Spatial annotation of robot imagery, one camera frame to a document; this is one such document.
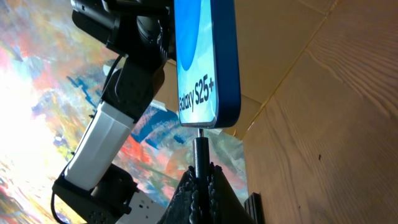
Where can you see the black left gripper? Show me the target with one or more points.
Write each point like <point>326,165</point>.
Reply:
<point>144,30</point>

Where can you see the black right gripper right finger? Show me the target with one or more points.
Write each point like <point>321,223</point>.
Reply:
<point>225,207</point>

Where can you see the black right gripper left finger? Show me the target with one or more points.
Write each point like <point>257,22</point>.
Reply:
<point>184,205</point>

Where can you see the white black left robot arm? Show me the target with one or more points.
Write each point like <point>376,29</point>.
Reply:
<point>91,184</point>

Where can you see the colourful abstract painting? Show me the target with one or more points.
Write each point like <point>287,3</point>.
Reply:
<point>52,75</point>

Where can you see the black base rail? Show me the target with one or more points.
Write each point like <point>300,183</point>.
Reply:
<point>253,205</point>

